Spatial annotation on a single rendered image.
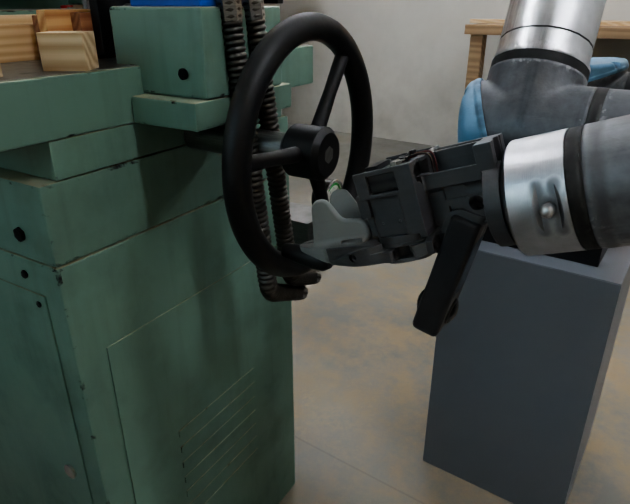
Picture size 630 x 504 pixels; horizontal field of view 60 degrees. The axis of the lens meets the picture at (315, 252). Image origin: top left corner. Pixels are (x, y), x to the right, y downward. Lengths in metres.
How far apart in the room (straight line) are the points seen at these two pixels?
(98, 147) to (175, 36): 0.14
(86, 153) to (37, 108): 0.07
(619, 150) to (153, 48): 0.46
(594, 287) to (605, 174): 0.63
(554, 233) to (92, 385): 0.53
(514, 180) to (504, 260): 0.64
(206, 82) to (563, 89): 0.34
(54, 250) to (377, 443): 0.98
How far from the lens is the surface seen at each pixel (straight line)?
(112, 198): 0.66
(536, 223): 0.41
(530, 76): 0.54
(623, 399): 1.73
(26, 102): 0.59
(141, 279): 0.71
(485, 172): 0.44
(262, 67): 0.53
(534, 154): 0.42
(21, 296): 0.71
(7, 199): 0.66
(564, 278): 1.03
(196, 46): 0.61
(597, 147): 0.41
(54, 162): 0.61
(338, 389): 1.55
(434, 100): 4.15
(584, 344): 1.07
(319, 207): 0.50
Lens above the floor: 0.96
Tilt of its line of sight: 24 degrees down
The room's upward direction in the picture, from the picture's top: straight up
